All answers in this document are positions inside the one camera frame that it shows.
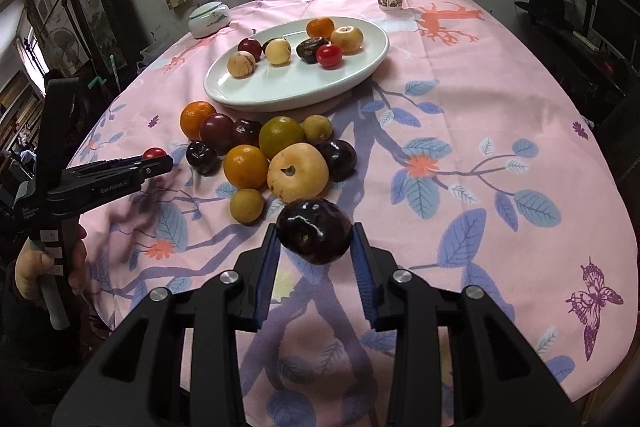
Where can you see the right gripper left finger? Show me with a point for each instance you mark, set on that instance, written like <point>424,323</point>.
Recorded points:
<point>266,269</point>

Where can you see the tan apple-like fruit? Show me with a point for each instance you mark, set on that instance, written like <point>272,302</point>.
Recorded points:
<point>348,38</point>

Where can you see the dark brown wrinkled fruit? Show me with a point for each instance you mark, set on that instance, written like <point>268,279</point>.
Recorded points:
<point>308,48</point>

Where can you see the dark plum behind apple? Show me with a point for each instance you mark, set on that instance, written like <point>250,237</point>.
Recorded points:
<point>340,157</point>

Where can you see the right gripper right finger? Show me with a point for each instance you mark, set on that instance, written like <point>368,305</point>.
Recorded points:
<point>364,269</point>

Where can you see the person's left hand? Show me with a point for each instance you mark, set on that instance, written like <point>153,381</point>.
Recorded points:
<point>31,263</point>

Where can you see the small tan round fruit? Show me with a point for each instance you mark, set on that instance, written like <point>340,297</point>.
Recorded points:
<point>246,205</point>

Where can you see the celadon lidded jar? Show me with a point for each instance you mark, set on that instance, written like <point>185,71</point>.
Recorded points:
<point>208,18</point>

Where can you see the framed picture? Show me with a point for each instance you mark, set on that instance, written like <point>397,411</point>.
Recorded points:
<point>112,32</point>

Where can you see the small dark plum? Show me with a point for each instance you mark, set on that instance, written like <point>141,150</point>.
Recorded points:
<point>246,132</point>

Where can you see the small yellow-green fruit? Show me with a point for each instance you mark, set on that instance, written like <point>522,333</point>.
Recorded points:
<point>317,129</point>

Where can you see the computer monitor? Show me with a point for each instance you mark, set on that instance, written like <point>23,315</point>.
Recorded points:
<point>616,23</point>

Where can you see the tan speckled round fruit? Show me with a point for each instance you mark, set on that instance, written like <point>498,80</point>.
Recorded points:
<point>241,64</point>

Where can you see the large dark glossy plum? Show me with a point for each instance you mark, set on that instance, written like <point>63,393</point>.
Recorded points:
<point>316,230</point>

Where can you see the small red cherry tomato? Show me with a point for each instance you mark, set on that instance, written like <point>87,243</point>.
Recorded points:
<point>329,56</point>

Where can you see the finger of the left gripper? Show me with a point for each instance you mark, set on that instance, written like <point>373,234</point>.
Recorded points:
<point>107,165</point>

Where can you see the dark red plum on plate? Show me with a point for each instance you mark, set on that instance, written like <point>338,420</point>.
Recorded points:
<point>251,46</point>

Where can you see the pink printed tablecloth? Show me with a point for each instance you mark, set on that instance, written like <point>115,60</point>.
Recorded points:
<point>473,168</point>

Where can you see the pale yellow round fruit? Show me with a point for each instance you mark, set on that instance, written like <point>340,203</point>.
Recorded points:
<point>278,51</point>

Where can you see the yellow-green citrus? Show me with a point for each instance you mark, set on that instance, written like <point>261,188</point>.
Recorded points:
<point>279,133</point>

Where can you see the dark purple plum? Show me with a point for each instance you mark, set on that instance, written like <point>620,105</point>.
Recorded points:
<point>202,158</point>

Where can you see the white oval plate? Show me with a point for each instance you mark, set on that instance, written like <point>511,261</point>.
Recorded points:
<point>297,84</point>

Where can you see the small dark fruit on plate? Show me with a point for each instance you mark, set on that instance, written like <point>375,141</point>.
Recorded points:
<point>268,41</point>

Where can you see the black hat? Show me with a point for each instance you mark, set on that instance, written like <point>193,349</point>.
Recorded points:
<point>552,11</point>

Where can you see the large pale yellow apple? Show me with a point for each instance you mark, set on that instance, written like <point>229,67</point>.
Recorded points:
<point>297,172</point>

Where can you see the orange-yellow persimmon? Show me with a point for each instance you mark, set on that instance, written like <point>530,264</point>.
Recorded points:
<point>245,166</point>

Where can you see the orange tangerine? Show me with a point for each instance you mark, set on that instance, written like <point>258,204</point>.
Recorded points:
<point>320,27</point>
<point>192,117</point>

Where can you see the standing fan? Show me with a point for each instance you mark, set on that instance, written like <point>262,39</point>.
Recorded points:
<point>66,48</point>

